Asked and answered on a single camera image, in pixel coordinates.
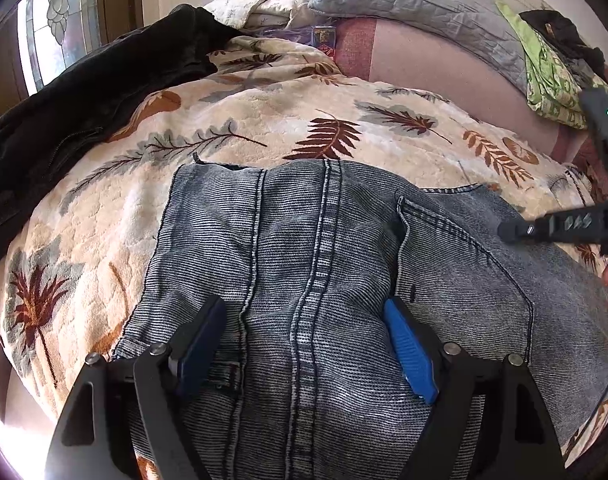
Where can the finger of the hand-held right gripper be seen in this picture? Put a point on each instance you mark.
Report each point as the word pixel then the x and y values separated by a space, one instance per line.
pixel 548 229

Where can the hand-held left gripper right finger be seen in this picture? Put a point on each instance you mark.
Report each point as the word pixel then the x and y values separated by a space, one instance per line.
pixel 408 345

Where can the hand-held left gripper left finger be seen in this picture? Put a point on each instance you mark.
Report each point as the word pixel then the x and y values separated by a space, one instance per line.
pixel 201 340

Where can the blue denim pants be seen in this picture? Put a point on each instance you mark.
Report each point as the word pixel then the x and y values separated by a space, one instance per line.
pixel 309 240

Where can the green printed cloth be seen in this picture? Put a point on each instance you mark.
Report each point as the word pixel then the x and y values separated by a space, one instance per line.
pixel 548 80

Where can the black cloth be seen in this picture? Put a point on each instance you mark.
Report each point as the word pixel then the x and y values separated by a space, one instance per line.
pixel 558 25

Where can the leaf print blanket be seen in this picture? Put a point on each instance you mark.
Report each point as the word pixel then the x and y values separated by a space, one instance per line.
pixel 134 210

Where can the grey quilted pillow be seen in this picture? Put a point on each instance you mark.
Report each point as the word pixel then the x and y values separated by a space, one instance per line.
pixel 423 0

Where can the black jacket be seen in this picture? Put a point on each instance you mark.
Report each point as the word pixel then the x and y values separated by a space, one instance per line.
pixel 84 100

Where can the colourful small packet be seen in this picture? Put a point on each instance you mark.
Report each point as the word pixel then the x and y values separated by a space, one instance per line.
pixel 325 39

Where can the stained glass window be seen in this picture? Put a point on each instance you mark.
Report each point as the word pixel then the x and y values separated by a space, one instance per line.
pixel 59 20

